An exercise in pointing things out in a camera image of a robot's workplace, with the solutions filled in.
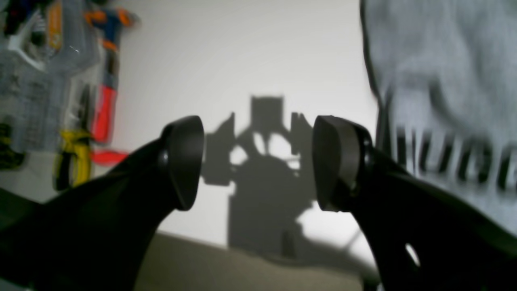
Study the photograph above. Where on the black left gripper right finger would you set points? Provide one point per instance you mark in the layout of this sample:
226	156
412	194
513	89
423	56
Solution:
422	238

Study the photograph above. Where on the grey T-shirt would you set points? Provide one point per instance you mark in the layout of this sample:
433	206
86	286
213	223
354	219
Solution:
444	73

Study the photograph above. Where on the yellow black clamp tool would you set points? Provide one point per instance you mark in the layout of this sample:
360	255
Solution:
72	164

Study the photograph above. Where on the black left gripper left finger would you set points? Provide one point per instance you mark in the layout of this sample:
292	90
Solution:
94	237

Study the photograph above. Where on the clear plastic storage bin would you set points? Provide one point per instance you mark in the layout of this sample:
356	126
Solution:
45	46

